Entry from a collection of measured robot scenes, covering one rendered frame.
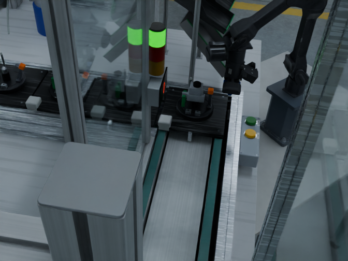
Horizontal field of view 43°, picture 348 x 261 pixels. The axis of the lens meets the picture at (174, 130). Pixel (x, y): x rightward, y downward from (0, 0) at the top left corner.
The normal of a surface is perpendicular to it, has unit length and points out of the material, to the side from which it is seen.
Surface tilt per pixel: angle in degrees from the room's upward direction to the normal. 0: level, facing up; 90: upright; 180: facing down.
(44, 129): 90
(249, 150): 0
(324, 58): 90
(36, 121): 90
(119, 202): 0
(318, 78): 90
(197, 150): 0
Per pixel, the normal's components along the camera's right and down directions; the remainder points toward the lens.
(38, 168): 0.04, -0.73
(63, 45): -0.16, 0.67
